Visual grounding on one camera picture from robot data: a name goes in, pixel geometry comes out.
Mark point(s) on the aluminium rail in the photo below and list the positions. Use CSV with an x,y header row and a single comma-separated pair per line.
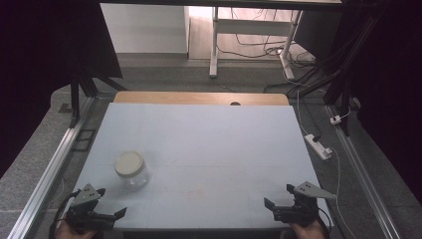
x,y
363,179
49,172

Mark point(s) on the person's left hand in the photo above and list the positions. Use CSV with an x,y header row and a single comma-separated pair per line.
x,y
71,234

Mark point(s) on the black floor bracket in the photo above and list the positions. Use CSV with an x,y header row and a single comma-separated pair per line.
x,y
83,140

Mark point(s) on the cream round jar lid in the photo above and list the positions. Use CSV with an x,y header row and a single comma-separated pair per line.
x,y
128,163

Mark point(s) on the white desk frame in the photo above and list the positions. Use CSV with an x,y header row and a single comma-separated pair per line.
x,y
252,27

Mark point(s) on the black metal stand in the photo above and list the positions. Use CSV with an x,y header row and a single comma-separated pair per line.
x,y
346,76
75,99

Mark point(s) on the small white adapter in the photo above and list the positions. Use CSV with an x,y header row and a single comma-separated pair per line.
x,y
335,119

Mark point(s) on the black plug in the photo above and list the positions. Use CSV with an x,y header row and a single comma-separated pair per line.
x,y
317,137

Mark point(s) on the black curtain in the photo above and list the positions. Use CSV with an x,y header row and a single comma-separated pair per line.
x,y
394,99
43,66

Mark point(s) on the person's right hand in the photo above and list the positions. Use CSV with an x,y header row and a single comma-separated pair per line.
x,y
310,232

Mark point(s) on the clear glass jar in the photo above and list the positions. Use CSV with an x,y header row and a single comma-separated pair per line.
x,y
134,177

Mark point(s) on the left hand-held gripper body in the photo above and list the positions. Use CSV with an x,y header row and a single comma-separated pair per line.
x,y
84,212

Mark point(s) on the white power strip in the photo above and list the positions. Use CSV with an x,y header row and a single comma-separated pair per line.
x,y
317,146

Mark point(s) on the white foam board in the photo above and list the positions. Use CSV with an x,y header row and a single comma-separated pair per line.
x,y
205,149

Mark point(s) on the wooden table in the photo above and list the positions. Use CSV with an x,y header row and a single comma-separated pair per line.
x,y
185,98

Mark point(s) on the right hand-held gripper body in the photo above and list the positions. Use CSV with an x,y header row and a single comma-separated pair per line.
x,y
300,209

